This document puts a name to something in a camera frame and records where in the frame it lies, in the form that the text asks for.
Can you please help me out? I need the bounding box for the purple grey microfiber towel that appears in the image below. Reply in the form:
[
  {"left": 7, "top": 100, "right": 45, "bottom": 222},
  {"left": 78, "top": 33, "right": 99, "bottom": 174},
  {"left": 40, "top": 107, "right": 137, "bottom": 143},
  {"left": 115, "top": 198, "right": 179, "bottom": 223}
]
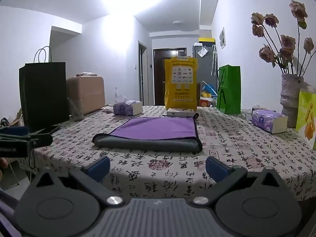
[{"left": 92, "top": 117, "right": 202, "bottom": 154}]

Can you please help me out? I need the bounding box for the dark green paper bag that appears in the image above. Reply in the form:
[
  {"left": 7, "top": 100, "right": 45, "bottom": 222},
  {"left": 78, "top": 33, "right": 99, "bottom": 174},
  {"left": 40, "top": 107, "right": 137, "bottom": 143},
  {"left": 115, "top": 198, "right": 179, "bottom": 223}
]
[{"left": 19, "top": 47, "right": 70, "bottom": 132}]

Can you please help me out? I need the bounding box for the calligraphy print tablecloth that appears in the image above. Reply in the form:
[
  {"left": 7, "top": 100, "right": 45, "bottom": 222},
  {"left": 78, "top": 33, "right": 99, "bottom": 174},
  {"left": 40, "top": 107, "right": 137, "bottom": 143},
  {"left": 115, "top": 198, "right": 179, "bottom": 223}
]
[{"left": 18, "top": 108, "right": 315, "bottom": 201}]

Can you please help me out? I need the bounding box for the beige hard-shell suitcase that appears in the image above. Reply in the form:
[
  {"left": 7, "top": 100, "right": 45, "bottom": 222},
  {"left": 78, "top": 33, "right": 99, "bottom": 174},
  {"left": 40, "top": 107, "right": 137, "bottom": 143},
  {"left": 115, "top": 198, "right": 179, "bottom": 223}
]
[{"left": 66, "top": 75, "right": 105, "bottom": 117}]

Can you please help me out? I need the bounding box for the purple tissue pack right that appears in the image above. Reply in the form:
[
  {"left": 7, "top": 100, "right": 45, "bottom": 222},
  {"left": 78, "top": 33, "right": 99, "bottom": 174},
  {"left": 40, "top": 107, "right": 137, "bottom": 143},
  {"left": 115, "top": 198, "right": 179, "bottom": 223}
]
[{"left": 252, "top": 109, "right": 288, "bottom": 134}]

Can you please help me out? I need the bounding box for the purple tissue pack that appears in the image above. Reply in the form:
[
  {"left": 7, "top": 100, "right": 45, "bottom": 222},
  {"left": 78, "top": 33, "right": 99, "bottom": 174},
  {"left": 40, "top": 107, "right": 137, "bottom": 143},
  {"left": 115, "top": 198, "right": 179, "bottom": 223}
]
[
  {"left": 113, "top": 101, "right": 143, "bottom": 116},
  {"left": 252, "top": 109, "right": 288, "bottom": 134}
]

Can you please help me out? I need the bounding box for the lime green orange bag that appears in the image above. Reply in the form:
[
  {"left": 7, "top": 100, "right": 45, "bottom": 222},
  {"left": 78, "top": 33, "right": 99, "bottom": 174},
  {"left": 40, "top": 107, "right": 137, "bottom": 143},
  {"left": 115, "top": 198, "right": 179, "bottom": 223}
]
[{"left": 296, "top": 89, "right": 316, "bottom": 150}]

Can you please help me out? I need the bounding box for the green paper gift bag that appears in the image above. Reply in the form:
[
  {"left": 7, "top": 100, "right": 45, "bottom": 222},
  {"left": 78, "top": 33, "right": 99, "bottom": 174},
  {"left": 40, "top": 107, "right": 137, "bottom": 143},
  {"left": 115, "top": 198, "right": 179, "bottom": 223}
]
[{"left": 216, "top": 65, "right": 241, "bottom": 115}]

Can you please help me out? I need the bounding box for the purple tissue pack left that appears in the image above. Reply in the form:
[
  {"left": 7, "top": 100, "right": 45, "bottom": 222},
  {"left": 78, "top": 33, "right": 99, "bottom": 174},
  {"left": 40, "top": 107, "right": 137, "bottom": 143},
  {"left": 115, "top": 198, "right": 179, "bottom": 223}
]
[{"left": 113, "top": 101, "right": 143, "bottom": 116}]

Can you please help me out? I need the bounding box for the white flat product box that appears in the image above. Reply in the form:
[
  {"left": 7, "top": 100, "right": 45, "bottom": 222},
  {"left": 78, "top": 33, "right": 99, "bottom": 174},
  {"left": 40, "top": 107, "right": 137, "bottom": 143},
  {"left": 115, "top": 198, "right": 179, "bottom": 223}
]
[{"left": 166, "top": 108, "right": 197, "bottom": 117}]

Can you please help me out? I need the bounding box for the grey textured vase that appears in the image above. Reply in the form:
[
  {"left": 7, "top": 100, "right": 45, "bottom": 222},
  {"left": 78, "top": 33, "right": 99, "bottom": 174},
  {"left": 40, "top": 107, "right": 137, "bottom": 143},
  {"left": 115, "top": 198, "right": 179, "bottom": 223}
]
[{"left": 280, "top": 74, "right": 304, "bottom": 128}]

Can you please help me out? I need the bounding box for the yellow printed plastic bag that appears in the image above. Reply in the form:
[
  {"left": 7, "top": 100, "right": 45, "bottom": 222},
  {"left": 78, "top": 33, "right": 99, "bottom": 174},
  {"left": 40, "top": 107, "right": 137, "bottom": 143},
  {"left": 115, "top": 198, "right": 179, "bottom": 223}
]
[{"left": 164, "top": 56, "right": 198, "bottom": 110}]

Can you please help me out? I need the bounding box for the grey refrigerator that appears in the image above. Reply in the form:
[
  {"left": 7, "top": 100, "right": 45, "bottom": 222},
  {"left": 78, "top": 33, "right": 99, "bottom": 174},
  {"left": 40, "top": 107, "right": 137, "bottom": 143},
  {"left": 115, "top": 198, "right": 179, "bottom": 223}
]
[{"left": 192, "top": 42, "right": 217, "bottom": 95}]

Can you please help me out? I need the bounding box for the dried roses bouquet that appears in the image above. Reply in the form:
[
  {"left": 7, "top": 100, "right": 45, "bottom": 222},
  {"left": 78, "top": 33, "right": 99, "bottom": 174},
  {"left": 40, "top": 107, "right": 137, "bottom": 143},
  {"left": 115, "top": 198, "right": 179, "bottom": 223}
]
[{"left": 251, "top": 0, "right": 315, "bottom": 77}]

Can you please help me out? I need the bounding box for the dark brown entrance door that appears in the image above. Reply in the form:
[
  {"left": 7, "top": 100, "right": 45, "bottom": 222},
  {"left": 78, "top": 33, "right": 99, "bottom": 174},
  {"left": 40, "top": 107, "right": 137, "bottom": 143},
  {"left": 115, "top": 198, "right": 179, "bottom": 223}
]
[{"left": 153, "top": 48, "right": 187, "bottom": 105}]

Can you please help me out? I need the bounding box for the yellow box atop fridge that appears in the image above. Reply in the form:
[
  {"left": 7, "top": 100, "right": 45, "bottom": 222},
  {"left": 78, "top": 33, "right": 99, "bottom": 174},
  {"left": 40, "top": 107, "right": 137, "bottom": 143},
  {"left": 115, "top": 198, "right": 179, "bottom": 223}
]
[{"left": 199, "top": 38, "right": 215, "bottom": 42}]

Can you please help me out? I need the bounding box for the wall picture frame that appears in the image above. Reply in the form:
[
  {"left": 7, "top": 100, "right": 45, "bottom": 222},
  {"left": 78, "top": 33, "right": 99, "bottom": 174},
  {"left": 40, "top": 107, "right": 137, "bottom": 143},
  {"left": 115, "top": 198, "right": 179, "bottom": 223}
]
[{"left": 219, "top": 27, "right": 226, "bottom": 49}]

